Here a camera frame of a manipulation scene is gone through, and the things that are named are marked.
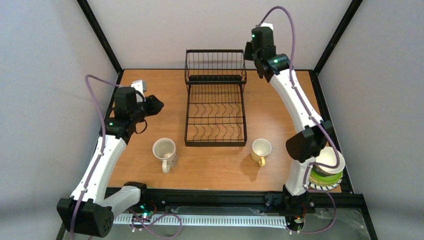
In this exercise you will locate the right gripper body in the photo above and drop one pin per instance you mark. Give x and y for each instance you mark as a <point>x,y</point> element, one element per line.
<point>248,51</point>

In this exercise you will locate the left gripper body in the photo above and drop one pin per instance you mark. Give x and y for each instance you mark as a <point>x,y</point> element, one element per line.
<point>153,105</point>

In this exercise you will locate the white floral mug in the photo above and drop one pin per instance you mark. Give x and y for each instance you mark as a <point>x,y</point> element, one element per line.
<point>164,149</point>

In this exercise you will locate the black wire dish rack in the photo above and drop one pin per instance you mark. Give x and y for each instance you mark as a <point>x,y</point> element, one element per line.
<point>215,109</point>

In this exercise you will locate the yellow mug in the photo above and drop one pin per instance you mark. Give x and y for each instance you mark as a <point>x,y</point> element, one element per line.
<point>260,150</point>

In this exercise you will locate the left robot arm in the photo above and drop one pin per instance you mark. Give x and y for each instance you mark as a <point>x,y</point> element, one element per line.
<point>88,211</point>

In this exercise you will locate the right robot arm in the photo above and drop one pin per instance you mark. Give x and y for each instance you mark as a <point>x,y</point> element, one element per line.
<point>309,144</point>

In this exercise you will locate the white bowl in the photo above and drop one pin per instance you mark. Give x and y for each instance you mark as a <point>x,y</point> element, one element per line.
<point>325,162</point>

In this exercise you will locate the green striped plate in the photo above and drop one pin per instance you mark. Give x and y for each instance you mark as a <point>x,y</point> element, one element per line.
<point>324,182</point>

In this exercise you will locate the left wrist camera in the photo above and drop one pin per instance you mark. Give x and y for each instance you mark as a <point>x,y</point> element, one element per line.
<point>141,87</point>

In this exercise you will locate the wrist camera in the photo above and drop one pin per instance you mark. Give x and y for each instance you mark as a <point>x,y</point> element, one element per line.
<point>141,87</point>
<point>269,25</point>

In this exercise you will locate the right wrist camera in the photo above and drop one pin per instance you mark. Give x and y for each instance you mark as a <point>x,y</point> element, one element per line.
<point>269,25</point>

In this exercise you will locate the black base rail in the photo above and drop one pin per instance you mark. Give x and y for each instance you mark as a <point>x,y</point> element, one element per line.
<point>279,202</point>

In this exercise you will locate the white slotted cable duct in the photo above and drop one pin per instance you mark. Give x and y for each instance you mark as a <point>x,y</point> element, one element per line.
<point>216,220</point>

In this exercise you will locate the black enclosure frame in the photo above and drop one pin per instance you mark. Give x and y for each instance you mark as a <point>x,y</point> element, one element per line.
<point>322,105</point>

